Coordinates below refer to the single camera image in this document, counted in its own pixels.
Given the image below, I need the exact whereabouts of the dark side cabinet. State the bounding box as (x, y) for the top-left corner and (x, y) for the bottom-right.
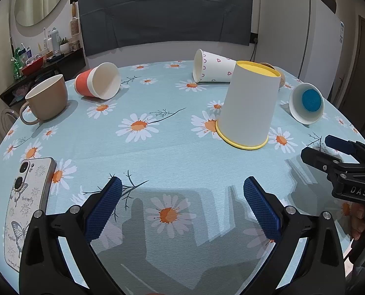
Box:
(0, 49), (86, 105)

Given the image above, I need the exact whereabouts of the phone in butterfly case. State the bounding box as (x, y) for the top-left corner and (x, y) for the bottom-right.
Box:
(4, 157), (57, 272)

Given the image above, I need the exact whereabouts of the person's right hand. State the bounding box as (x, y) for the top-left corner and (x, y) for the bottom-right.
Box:
(348, 201), (365, 241)

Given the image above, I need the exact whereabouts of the white spray bottle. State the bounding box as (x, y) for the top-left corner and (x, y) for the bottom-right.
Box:
(50, 28), (61, 53)

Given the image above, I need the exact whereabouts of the dark grey cloth cover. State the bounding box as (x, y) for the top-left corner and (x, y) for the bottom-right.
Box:
(77, 0), (253, 57)

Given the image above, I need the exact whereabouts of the green bottle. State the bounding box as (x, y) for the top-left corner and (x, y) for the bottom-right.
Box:
(12, 47), (23, 79)

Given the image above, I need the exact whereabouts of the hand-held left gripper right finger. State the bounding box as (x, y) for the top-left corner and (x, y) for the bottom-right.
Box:
(241, 176), (346, 295)

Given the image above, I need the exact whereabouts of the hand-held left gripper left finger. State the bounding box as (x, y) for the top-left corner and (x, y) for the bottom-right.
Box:
(19, 175), (131, 295)

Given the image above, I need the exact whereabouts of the white cup with yellow rim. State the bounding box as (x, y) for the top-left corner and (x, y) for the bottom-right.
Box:
(215, 60), (281, 151)

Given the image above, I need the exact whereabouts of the wooden hanging brush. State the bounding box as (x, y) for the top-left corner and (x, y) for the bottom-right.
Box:
(70, 1), (79, 36)

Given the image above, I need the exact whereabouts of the brown paper cup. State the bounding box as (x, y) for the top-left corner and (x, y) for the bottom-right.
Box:
(259, 62), (286, 89)

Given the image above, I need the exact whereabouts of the white cup with blue bottom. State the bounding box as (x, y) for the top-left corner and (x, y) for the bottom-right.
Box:
(289, 82), (325, 125)

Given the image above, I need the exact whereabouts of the beige ceramic mug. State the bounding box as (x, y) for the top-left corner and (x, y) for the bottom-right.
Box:
(19, 74), (69, 126)

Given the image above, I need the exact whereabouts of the metal chair back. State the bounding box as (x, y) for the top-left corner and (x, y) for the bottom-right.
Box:
(1, 107), (20, 131)

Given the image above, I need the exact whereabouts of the white refrigerator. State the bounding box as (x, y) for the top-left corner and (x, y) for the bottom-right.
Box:
(252, 0), (346, 100)

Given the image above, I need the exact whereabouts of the heart print paper cup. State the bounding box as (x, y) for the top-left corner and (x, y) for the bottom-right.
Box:
(193, 49), (237, 83)

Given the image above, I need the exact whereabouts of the blue daisy print tablecloth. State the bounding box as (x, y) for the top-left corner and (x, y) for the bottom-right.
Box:
(0, 60), (365, 295)

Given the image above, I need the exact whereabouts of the orange and white paper cup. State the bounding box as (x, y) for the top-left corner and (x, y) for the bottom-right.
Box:
(75, 62), (121, 100)

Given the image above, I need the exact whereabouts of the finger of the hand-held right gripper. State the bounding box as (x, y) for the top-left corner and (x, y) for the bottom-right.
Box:
(325, 134), (365, 164)
(301, 147), (344, 176)

